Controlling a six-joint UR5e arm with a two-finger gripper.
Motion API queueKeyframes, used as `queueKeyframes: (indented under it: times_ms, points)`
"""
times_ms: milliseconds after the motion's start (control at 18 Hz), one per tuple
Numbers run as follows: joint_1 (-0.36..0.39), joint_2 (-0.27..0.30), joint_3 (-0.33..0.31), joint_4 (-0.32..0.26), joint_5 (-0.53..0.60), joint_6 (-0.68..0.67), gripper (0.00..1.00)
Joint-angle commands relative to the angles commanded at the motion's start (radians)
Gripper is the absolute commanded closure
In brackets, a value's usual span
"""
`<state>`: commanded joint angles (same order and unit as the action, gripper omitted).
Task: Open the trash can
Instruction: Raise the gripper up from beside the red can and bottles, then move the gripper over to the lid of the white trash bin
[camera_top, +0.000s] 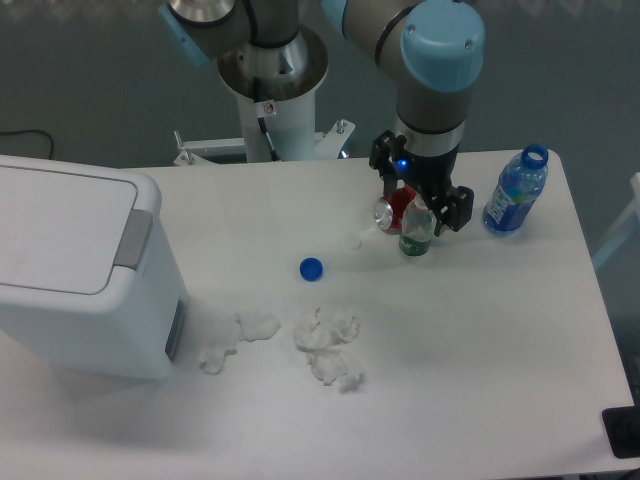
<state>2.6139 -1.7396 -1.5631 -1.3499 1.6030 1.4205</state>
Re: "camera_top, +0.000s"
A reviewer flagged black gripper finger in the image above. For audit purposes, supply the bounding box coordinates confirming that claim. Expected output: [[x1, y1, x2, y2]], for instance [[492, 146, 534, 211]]
[[425, 185, 474, 237], [369, 130, 406, 196]]

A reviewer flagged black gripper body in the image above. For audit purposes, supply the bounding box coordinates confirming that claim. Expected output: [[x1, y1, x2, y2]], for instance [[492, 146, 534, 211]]
[[388, 133, 458, 206]]

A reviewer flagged white trash can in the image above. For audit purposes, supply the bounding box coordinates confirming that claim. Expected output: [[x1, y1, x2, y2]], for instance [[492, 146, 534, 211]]
[[1, 156, 188, 379]]

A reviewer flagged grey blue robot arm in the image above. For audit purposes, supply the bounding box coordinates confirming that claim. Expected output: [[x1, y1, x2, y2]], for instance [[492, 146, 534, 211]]
[[159, 1, 485, 231]]

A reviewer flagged crushed red soda can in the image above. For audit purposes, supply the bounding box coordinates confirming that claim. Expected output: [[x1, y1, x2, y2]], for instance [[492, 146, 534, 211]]
[[373, 185, 416, 235]]

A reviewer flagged clear green label bottle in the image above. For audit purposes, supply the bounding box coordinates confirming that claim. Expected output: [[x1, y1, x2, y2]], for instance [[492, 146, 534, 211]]
[[399, 194, 435, 257]]

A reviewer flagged blue plastic water bottle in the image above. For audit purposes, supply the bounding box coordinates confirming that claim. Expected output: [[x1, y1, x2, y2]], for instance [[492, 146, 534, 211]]
[[482, 144, 549, 235]]

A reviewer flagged blue bottle cap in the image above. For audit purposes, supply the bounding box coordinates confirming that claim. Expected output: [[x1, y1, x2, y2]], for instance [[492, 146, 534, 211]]
[[299, 257, 324, 282]]

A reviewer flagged crumpled white tissue right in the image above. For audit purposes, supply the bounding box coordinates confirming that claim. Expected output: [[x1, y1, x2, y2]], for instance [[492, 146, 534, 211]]
[[292, 307, 365, 392]]

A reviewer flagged crumpled white tissue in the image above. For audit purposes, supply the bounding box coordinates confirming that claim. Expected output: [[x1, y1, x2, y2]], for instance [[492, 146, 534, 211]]
[[198, 310, 281, 375], [292, 307, 365, 392]]

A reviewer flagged crumpled white tissue left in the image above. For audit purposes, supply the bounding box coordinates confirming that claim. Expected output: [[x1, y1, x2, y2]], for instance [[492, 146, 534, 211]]
[[198, 310, 281, 375]]

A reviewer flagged black device at edge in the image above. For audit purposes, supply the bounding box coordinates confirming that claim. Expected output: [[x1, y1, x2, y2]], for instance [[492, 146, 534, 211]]
[[601, 406, 639, 459]]

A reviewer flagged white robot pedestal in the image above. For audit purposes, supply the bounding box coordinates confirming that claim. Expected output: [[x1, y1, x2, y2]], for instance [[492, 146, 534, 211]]
[[174, 26, 356, 165]]

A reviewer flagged white frame at right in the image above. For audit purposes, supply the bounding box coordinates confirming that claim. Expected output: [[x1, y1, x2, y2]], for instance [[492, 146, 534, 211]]
[[591, 172, 639, 272]]

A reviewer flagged black floor cable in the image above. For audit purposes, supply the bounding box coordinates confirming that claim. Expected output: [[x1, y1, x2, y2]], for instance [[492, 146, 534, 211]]
[[0, 129, 55, 159]]

